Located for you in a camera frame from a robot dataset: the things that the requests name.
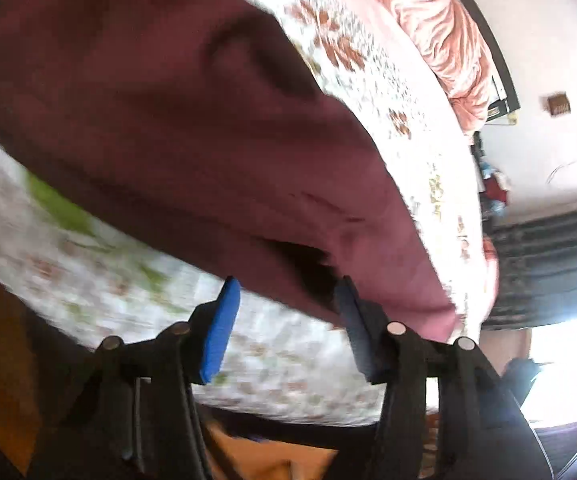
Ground brown wall switch box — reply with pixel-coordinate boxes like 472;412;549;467
547;92;572;117

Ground white floral quilt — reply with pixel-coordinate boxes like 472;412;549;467
0;0;499;428

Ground pile of clothes clutter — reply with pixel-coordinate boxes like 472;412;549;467
471;130;513;221

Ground dark bed headboard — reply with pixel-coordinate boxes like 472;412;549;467
438;0;521;122

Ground crumpled pink blanket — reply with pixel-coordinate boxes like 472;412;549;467
343;0;499;133

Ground dark curtain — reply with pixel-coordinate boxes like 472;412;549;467
483;205;577;331

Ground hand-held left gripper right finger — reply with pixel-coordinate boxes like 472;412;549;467
328;275;559;480

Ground pink bedsheet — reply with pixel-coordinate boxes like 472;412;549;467
268;0;501;321

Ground maroon pants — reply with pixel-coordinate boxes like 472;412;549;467
0;0;456;341

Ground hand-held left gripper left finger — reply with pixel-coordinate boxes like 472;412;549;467
28;276;242;480

